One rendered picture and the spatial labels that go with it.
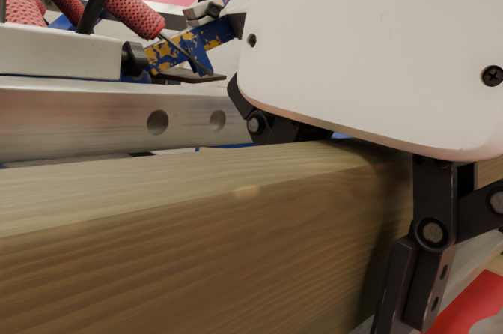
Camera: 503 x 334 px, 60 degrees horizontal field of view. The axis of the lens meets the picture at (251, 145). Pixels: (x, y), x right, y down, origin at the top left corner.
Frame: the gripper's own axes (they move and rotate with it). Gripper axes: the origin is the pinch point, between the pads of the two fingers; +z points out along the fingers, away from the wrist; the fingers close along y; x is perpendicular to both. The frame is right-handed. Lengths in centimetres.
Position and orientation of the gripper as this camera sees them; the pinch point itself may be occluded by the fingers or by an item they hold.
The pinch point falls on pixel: (343, 256)
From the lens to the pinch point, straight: 18.0
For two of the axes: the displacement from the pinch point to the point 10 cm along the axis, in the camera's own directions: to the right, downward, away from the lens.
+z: -1.5, 9.6, 2.2
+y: 7.3, 2.6, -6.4
